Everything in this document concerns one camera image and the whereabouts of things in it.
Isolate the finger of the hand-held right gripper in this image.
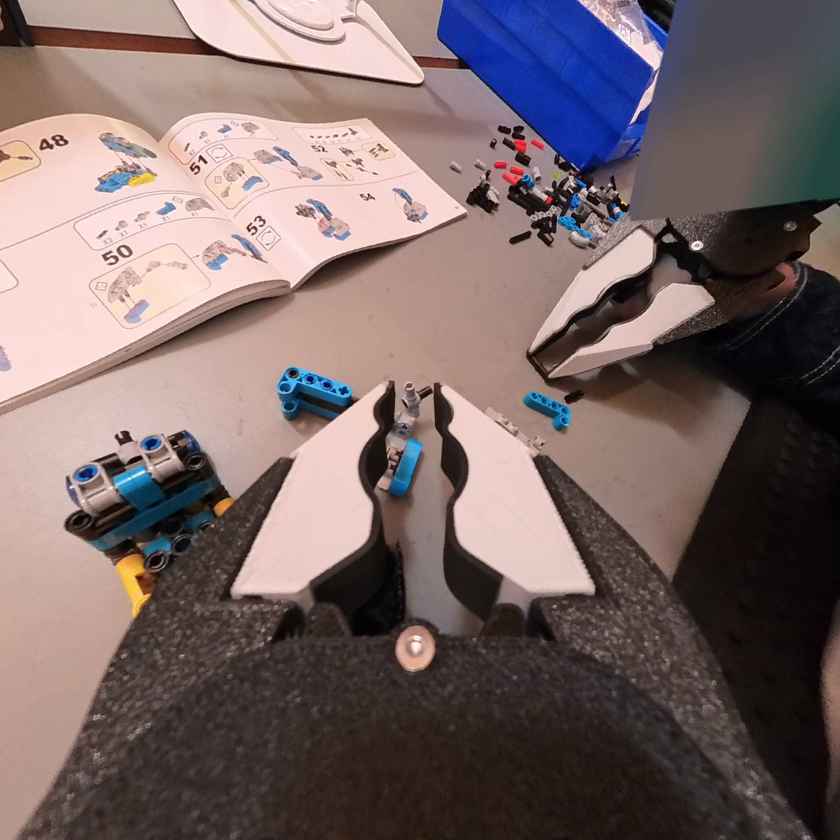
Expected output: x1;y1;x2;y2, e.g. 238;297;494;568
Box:
527;230;658;360
545;282;716;382

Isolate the blue beams black axle assembly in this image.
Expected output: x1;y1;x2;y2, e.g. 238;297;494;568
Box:
276;366;358;421

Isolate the grey desk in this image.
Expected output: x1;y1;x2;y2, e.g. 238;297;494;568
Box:
0;0;752;657

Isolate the grey panel with connectors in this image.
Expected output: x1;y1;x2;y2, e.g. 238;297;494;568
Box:
484;406;547;454

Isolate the grey connector with black pin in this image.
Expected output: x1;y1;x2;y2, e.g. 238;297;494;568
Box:
399;379;435;421

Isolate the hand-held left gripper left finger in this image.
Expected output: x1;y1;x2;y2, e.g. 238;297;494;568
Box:
230;382;396;602

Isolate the blue angled beam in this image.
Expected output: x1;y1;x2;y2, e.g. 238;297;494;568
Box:
523;390;574;432

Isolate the pile of small brick parts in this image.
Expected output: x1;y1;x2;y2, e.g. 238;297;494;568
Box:
449;123;634;249

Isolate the blue plastic bin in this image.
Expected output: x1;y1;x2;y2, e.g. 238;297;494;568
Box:
437;0;667;173

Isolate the blue grey brick assembly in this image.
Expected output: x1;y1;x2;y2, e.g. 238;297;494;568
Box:
375;413;426;497

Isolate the open instruction booklet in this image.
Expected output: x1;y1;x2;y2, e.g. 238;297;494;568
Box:
0;113;468;416

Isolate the white stand base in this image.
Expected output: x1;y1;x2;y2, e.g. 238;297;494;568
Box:
172;0;425;86

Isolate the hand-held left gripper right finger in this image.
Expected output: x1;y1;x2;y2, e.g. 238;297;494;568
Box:
434;384;597;621

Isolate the blue yellow brick vehicle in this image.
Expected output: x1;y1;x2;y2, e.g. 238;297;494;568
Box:
63;430;236;619

